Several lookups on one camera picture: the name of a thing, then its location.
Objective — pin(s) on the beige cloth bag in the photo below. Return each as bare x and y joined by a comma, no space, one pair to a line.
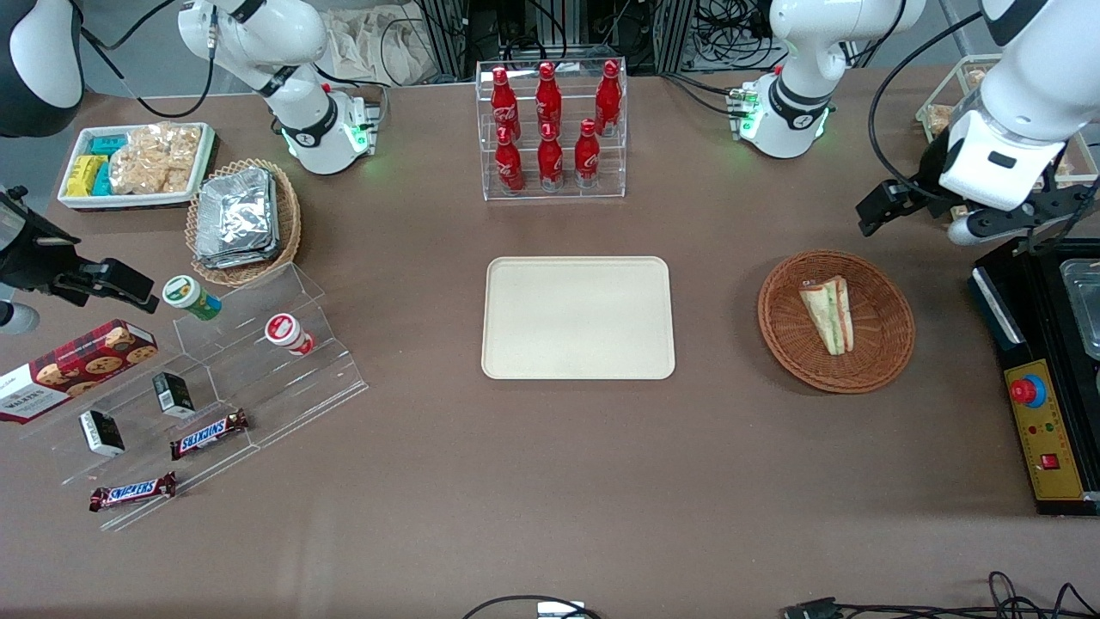
378,43

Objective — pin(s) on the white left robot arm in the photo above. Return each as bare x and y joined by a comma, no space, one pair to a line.
803,103

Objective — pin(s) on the red cola bottle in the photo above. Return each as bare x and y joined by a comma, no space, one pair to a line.
509,168
550,163
587,159
548,99
608,99
504,107

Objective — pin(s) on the clear acrylic stepped display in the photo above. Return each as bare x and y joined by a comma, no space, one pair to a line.
284,387

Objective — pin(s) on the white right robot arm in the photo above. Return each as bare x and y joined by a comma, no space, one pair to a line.
301,112

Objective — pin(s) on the yellow snack pack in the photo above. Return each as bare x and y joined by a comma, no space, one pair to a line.
84,176

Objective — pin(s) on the clear acrylic bottle rack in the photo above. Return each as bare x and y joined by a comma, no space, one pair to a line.
601,185

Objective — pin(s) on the brown Snickers bar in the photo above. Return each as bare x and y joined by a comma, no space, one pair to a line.
133,492
209,434

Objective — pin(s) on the aluminium frame structure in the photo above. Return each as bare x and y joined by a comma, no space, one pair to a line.
447,34

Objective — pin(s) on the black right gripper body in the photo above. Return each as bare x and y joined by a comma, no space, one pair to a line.
28,259

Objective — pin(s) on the small white device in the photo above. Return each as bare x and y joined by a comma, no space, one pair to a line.
560,610

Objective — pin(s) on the clear bag of fried snacks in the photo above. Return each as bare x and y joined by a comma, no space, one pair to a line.
975,79
1074,165
941,120

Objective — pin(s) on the red tartan cookie box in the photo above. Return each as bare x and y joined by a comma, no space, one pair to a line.
77,370

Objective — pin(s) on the clear container on machine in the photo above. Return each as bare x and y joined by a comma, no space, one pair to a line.
1084,309

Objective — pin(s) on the green lidded snack cup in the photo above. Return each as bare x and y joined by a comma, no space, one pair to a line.
189,297

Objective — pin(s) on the empty brown wicker basket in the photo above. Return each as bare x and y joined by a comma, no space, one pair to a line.
885,344

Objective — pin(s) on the red lidded snack cup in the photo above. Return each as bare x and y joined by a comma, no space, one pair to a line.
288,334

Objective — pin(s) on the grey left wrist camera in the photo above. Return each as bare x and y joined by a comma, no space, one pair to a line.
963,234

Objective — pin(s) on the white rectangular snack tray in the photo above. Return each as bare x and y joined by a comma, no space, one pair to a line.
129,201

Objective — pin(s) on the silver foil pack stack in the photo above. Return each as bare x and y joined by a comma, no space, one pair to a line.
236,215

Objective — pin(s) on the wicker basket with foil packs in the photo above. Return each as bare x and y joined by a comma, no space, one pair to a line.
290,215

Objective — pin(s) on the beige plastic tray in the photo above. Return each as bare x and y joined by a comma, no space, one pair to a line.
576,318

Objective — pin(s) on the black machine with yellow panel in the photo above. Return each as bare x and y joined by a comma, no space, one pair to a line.
1044,430

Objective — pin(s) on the small black box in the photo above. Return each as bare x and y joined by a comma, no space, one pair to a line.
174,395
102,432

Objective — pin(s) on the teal snack pack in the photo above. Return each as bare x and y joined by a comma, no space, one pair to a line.
107,144
102,179

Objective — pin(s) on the clear bag of crackers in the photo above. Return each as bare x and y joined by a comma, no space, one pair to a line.
155,159

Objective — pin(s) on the triangular sandwich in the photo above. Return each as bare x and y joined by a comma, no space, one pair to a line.
829,320

